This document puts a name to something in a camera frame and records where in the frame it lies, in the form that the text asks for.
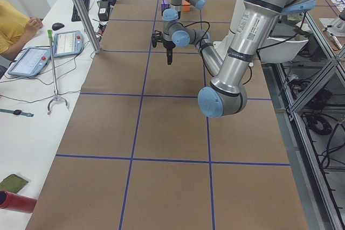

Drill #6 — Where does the teach pendant tablet far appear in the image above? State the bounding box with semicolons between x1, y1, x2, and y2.
53;30;84;57

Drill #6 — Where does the red cylinder bottle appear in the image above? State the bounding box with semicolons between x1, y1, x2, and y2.
1;191;37;213

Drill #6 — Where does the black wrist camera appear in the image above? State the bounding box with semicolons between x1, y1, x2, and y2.
151;31;164;48

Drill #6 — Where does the olive green pouch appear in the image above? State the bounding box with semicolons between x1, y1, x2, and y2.
0;174;29;193

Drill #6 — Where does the black computer mouse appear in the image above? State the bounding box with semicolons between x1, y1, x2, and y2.
52;23;65;31

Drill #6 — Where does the smartwatch with green band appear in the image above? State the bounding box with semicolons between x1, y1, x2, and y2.
0;108;34;117

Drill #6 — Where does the black power adapter box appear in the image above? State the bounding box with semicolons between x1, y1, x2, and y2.
98;1;110;21

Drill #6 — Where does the orange block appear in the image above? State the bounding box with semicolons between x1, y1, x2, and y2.
182;0;191;12

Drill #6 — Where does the black keyboard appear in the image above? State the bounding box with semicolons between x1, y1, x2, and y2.
71;0;91;23

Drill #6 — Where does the teach pendant tablet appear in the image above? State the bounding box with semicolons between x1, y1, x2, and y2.
8;47;51;76
53;30;84;57

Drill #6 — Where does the person in yellow shirt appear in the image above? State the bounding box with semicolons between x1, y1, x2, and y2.
1;0;43;61

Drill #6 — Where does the purple block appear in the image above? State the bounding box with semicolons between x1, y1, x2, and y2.
161;0;170;10

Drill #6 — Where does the teach pendant tablet near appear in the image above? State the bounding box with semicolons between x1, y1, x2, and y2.
8;47;51;76

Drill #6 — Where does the aluminium frame post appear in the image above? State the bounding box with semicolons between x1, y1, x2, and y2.
72;0;101;54

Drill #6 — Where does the green handled reacher grabber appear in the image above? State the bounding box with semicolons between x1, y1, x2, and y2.
47;29;69;115

